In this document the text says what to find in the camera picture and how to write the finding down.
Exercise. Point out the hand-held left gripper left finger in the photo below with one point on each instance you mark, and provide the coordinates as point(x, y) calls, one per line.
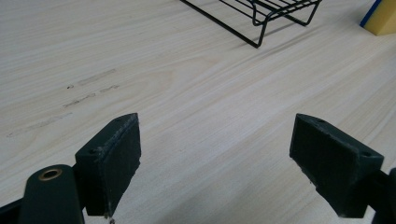
point(107, 165)

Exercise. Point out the yellow and blue sponge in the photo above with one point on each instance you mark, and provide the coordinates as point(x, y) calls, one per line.
point(380, 17)

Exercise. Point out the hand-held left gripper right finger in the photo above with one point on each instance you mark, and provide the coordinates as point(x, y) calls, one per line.
point(333, 168)

